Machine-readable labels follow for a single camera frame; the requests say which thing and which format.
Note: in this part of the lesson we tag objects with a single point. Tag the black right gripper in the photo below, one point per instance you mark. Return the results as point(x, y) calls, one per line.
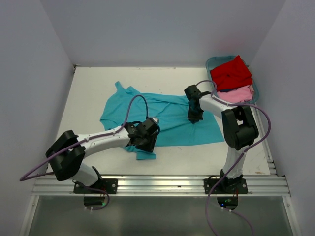
point(194, 118)

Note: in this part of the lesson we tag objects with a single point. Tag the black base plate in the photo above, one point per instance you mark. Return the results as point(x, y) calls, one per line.
point(108, 185)
point(226, 186)

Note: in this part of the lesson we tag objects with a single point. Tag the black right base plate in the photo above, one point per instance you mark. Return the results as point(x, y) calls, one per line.
point(226, 186)

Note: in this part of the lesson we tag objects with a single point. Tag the turquoise t shirt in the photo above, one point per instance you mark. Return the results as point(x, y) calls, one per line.
point(172, 112)

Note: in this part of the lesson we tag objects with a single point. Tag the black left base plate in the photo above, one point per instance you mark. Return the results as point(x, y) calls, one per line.
point(108, 185)

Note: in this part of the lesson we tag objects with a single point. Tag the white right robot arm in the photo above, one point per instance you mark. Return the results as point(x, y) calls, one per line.
point(239, 131)

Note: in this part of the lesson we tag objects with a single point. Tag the red t shirt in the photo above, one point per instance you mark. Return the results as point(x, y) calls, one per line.
point(231, 75)

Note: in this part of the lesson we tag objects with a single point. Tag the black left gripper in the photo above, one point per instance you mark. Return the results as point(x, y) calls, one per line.
point(149, 147)

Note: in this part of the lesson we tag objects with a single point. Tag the teal plastic basket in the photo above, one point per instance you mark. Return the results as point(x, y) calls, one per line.
point(213, 62)

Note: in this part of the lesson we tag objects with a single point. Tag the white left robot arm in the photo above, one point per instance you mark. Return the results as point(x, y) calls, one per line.
point(67, 153)

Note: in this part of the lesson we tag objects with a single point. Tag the aluminium mounting rail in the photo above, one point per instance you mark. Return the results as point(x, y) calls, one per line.
point(172, 185)

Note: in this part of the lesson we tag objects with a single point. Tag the pink t shirt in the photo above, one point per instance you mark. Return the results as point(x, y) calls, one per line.
point(239, 95)

